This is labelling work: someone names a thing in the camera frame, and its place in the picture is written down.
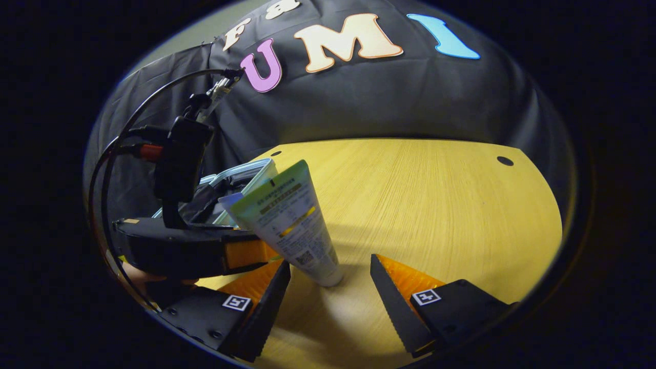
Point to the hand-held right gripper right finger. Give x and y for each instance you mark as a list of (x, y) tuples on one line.
[(392, 307)]

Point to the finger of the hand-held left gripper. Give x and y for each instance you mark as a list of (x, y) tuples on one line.
[(246, 253)]

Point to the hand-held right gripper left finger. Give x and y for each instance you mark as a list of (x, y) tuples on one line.
[(269, 307)]

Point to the white green skin care tube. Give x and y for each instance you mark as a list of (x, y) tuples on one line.
[(292, 225)]

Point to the light blue suitcase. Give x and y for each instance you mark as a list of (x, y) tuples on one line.
[(261, 177)]

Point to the black backdrop cloth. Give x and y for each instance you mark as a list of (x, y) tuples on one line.
[(384, 97)]

